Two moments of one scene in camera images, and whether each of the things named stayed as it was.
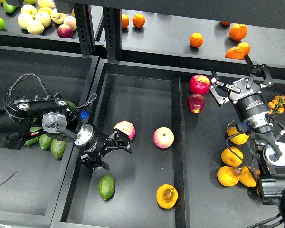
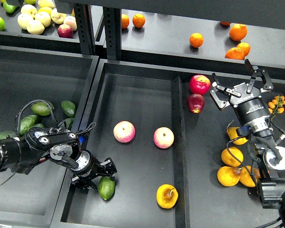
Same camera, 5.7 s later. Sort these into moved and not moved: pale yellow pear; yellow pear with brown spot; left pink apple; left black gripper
Moved: left black gripper
Not moved: pale yellow pear; left pink apple; yellow pear with brown spot
